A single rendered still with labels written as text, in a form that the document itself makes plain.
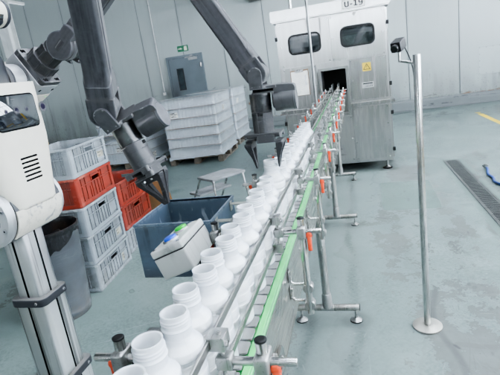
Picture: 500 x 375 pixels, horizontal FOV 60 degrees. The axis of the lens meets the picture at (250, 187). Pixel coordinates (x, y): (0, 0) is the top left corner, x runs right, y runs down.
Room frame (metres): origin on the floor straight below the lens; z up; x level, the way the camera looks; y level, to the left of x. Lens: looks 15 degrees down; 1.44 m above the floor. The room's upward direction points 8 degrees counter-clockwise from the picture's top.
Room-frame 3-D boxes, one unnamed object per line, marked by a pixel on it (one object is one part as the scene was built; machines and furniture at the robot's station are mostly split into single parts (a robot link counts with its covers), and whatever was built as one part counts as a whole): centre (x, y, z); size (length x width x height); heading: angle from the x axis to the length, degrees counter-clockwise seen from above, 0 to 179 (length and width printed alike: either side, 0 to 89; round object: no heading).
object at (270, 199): (1.06, -0.04, 1.08); 0.06 x 0.06 x 0.17
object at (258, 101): (1.18, -0.07, 1.36); 0.07 x 0.06 x 0.07; 76
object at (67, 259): (2.78, 1.41, 0.32); 0.45 x 0.45 x 0.64
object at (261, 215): (0.95, -0.01, 1.08); 0.06 x 0.06 x 0.17
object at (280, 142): (1.17, -0.08, 1.22); 0.07 x 0.07 x 0.09; 75
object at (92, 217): (3.33, 1.37, 0.55); 0.61 x 0.41 x 0.22; 172
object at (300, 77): (5.57, -0.82, 1.22); 0.23 x 0.03 x 0.32; 75
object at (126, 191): (4.04, 1.29, 0.55); 0.61 x 0.41 x 0.22; 168
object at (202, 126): (8.20, 0.74, 0.59); 1.24 x 1.03 x 1.17; 167
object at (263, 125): (1.18, -0.06, 1.30); 0.10 x 0.07 x 0.07; 75
